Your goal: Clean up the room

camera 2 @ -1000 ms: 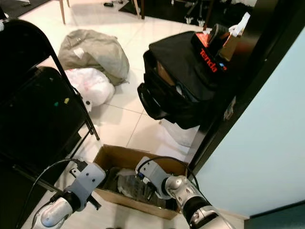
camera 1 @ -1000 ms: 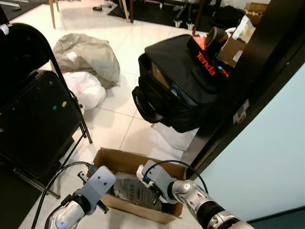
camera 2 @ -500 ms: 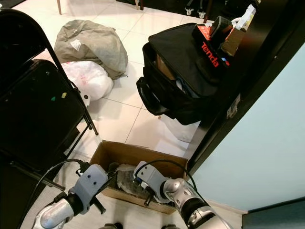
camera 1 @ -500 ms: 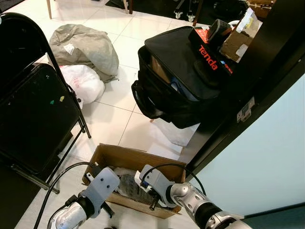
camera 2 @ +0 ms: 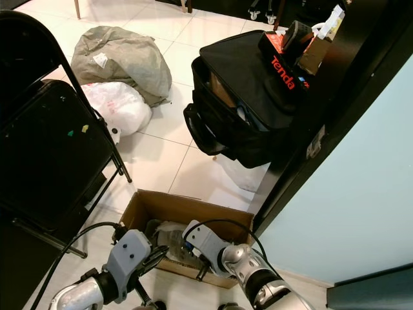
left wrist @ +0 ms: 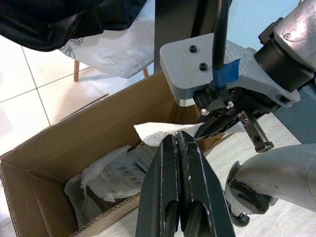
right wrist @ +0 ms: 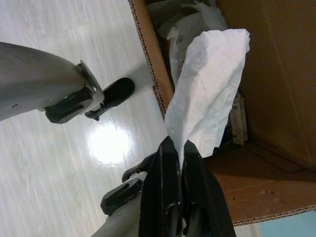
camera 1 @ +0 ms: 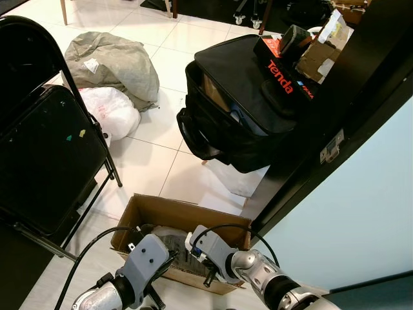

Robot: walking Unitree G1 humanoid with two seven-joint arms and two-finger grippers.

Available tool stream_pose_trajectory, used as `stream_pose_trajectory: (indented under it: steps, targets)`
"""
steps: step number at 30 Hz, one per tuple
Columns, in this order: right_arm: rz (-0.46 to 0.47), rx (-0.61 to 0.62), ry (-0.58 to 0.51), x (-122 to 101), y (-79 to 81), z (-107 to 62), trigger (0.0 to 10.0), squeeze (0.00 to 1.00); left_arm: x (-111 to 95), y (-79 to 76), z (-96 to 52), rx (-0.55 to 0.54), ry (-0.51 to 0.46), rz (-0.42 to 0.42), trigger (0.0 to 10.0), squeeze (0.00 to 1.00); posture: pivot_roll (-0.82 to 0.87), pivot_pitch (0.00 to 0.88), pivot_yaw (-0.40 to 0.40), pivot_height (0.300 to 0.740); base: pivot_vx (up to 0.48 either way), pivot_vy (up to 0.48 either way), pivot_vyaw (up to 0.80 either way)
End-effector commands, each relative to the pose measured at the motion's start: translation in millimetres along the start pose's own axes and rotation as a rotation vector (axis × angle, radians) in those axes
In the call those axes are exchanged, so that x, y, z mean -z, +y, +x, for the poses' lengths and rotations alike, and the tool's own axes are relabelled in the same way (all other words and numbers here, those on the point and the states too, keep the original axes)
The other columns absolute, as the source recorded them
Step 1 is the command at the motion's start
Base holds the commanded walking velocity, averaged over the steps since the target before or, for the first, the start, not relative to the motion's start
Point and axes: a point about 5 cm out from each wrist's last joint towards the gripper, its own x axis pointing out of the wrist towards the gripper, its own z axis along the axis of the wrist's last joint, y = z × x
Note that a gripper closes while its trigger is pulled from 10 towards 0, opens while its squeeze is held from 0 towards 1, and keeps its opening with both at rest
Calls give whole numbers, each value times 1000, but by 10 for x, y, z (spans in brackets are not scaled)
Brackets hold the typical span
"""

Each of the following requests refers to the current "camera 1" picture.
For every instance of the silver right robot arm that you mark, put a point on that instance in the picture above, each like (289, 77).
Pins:
(258, 265)

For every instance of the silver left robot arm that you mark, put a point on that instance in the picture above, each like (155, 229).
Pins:
(97, 300)

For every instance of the crumpled plastic trash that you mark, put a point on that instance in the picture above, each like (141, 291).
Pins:
(169, 240)

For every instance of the open brown cardboard box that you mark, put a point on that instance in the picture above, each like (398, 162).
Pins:
(161, 210)

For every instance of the translucent flat plastic bag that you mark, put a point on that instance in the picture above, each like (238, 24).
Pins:
(239, 181)

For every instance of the black folding chair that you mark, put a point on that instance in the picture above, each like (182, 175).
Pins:
(45, 155)

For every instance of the white full plastic bag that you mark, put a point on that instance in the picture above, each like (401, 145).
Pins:
(110, 110)

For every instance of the metal door strike plate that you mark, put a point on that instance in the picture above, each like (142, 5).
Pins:
(332, 147)

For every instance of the black duffel bag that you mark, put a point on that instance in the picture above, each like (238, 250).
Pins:
(239, 90)

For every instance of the grey woven sack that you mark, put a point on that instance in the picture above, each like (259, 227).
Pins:
(116, 64)

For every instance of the black Tenda box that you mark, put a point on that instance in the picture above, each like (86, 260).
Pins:
(282, 76)

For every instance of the small torn cardboard box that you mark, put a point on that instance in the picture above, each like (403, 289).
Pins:
(319, 58)

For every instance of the small black case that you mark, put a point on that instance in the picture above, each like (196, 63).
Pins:
(295, 42)

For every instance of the wooden furniture leg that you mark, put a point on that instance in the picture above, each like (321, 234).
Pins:
(64, 10)
(174, 6)

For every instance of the white paper packet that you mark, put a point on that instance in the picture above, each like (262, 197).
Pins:
(332, 26)

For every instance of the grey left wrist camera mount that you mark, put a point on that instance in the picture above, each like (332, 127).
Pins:
(145, 258)

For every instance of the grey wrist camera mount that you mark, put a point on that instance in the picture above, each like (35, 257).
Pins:
(145, 258)
(210, 248)

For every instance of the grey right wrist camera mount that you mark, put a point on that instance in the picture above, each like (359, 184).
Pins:
(210, 248)

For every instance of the black door frame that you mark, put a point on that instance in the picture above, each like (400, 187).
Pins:
(361, 84)

